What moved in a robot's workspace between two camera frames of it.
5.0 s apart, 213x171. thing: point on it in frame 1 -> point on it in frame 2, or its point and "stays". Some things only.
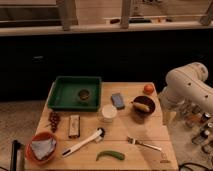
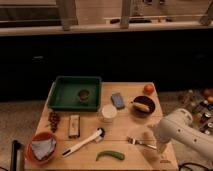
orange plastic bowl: [44, 135] stays
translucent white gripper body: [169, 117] -> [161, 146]
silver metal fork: [134, 141] stays
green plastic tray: [75, 93] stays
